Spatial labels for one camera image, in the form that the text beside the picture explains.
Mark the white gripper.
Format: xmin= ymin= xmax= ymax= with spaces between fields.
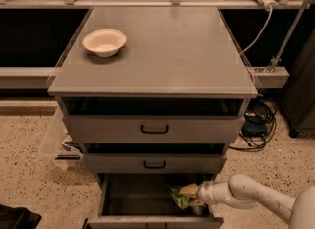
xmin=179 ymin=181 xmax=217 ymax=215

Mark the green rice chip bag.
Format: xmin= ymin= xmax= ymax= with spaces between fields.
xmin=170 ymin=187 xmax=189 ymax=209

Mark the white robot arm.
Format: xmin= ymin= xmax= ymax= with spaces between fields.
xmin=179 ymin=174 xmax=315 ymax=229

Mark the bottom grey drawer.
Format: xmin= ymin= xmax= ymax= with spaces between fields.
xmin=82 ymin=174 xmax=223 ymax=229

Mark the grey drawer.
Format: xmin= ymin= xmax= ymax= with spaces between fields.
xmin=64 ymin=115 xmax=244 ymax=143
xmin=83 ymin=153 xmax=227 ymax=174
xmin=82 ymin=174 xmax=223 ymax=229

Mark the middle grey drawer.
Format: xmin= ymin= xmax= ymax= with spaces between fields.
xmin=83 ymin=153 xmax=227 ymax=174

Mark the grey drawer cabinet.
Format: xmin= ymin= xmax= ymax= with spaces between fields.
xmin=46 ymin=6 xmax=259 ymax=229

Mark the top grey drawer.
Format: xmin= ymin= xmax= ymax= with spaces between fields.
xmin=64 ymin=115 xmax=244 ymax=143

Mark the blue box on floor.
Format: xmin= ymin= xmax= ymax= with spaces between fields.
xmin=242 ymin=116 xmax=268 ymax=137

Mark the clear plastic bin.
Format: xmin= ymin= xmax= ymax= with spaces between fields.
xmin=39 ymin=108 xmax=82 ymax=170

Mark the white paper bowl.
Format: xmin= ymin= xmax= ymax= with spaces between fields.
xmin=82 ymin=29 xmax=127 ymax=58

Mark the black object bottom left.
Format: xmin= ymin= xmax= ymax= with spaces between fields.
xmin=0 ymin=205 xmax=41 ymax=229

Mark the black cable bundle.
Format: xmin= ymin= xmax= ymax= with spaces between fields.
xmin=228 ymin=98 xmax=279 ymax=152

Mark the white power cable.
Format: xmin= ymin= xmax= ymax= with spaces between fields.
xmin=238 ymin=6 xmax=274 ymax=57

